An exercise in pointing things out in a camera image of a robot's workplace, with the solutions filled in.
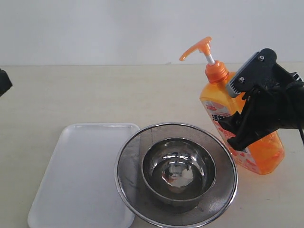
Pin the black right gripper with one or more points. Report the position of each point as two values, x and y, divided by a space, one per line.
267 109

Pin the orange pump soap bottle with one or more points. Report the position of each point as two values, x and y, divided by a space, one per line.
261 157

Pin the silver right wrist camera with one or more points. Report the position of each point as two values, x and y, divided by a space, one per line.
257 70

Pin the small stainless steel bowl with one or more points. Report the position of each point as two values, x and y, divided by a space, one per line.
178 170

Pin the steel mesh strainer basket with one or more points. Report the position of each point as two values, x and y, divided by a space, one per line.
164 213

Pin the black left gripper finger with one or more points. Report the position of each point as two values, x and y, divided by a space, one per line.
5 82

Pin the white rectangular plastic tray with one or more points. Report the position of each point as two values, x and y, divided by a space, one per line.
78 188

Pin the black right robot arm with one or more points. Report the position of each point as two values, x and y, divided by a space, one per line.
274 99

